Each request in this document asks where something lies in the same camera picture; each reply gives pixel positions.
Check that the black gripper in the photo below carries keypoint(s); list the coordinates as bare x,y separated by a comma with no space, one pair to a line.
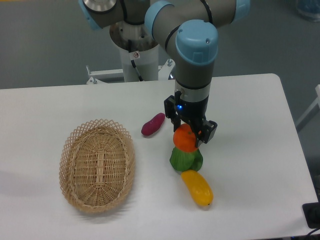
193,113

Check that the orange fruit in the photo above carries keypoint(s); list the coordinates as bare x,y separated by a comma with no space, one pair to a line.
184,139

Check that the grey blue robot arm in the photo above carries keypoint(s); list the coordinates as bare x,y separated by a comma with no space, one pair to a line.
187,33

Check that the purple sweet potato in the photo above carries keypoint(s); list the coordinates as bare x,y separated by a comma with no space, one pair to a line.
153,125

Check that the green bok choy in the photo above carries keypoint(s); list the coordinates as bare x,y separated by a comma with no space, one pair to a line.
182,161

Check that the yellow mango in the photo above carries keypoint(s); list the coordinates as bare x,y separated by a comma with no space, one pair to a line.
198,187

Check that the woven wicker basket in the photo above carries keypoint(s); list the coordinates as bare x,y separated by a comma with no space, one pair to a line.
97,166

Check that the black device at table edge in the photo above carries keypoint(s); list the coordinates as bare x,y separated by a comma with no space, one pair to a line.
312,214

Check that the blue object in corner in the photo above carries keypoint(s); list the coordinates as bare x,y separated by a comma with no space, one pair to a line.
309,9

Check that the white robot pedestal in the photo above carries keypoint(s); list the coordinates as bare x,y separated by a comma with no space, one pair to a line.
139,55

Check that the white frame at right edge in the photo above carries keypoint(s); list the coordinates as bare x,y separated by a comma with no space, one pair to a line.
310,112

